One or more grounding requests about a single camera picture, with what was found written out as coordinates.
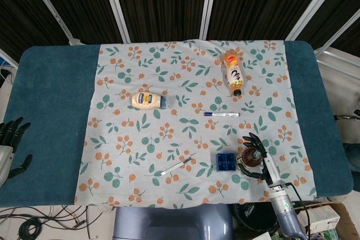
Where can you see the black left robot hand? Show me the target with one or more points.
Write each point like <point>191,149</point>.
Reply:
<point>6,154</point>

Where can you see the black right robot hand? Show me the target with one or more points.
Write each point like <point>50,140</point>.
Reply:
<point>272,168</point>

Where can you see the brown tea bottle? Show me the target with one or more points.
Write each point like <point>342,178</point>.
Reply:
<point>249,159</point>

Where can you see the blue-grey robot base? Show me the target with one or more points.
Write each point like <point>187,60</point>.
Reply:
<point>171,223</point>

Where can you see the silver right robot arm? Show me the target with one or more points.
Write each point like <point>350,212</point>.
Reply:
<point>284,209</point>

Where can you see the orange juice bottle white label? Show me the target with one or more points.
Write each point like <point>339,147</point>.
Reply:
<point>234,73</point>

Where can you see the mayonnaise squeeze bottle blue cap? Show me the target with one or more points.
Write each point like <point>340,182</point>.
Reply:
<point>146,101</point>

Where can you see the blue ice cube tray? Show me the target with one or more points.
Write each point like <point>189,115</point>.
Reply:
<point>225,162</point>

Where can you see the black round bin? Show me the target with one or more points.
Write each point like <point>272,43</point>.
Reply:
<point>253,219</point>

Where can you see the teal table cover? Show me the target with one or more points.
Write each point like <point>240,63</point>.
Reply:
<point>47,116</point>

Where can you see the white carton box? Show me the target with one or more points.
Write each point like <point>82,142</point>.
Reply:
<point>320,219</point>

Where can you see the blue white marker pen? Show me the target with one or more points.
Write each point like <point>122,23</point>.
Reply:
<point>222,115</point>

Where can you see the brown cardboard box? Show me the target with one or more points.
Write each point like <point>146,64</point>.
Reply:
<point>344,217</point>

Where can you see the floral print tablecloth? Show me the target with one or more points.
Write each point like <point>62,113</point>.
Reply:
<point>185,138</point>

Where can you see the black room divider screen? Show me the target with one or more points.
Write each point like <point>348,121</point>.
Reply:
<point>168,1</point>

